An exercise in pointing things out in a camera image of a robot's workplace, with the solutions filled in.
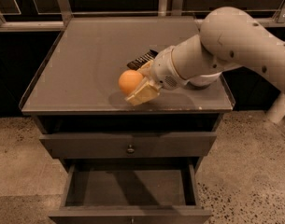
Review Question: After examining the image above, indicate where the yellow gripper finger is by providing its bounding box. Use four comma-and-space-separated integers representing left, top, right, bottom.
138, 60, 153, 77
125, 77, 161, 105

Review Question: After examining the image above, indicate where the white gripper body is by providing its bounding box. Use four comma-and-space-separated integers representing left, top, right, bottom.
150, 46, 187, 90

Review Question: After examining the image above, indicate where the orange fruit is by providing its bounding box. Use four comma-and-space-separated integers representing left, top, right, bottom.
119, 70, 143, 95

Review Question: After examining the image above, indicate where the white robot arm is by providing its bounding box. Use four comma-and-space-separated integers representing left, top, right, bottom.
126, 7, 285, 123

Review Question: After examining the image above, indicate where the top grey drawer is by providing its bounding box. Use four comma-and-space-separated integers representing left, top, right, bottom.
40, 132, 217, 159

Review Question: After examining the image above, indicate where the round top drawer knob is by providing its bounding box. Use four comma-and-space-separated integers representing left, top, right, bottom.
126, 145, 135, 154

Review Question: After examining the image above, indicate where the grey drawer cabinet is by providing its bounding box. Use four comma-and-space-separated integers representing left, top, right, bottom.
19, 15, 237, 224

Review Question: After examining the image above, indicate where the open middle grey drawer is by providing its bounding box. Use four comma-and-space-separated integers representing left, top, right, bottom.
49, 164, 211, 224

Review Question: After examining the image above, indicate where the white bowl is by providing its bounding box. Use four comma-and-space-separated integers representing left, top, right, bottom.
186, 72, 221, 90

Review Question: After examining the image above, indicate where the metal railing frame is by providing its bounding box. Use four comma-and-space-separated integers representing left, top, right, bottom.
0, 0, 285, 31

